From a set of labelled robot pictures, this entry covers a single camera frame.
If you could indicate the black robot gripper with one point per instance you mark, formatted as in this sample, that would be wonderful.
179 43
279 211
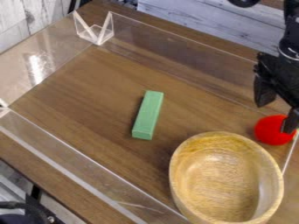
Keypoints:
278 80

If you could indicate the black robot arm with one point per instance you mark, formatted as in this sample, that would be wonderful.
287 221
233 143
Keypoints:
290 40

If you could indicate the green rectangular block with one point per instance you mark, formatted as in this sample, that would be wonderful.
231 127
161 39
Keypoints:
147 115

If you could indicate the red fuzzy ball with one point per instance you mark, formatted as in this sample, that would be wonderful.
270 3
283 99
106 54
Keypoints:
267 130

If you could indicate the black clamp with cable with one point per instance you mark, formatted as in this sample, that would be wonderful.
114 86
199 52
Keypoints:
22 207

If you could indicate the clear acrylic table barrier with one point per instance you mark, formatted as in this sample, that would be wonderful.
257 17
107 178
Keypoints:
72 95

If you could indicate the clear acrylic corner bracket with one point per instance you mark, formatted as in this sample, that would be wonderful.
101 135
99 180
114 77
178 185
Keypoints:
95 34

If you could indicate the oval wooden bowl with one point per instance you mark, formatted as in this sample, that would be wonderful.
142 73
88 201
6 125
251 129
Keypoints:
226 180

